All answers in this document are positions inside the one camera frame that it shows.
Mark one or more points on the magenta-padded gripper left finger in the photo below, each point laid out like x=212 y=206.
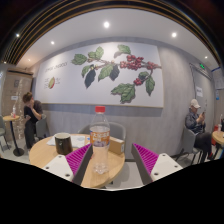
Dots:
x=60 y=166

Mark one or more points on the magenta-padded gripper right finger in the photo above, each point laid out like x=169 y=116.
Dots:
x=163 y=165

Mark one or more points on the clear red-capped drink bottle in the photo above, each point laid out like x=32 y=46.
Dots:
x=100 y=146

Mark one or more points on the dark brown mug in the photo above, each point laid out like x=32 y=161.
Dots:
x=63 y=144

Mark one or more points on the person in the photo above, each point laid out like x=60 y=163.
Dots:
x=31 y=115
x=194 y=125

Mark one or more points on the small cardboard box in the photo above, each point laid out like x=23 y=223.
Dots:
x=116 y=145

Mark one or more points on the grey upholstered chair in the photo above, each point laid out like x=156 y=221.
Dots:
x=117 y=130

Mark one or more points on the small round wooden table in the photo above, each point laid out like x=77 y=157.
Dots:
x=11 y=118

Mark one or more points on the small clear bottle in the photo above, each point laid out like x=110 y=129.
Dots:
x=14 y=112

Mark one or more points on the green exit sign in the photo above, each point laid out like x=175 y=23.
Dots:
x=202 y=66

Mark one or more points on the round ceiling lights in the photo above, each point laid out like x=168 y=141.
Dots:
x=106 y=24

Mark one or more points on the coffee plant wall picture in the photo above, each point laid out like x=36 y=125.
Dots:
x=66 y=86

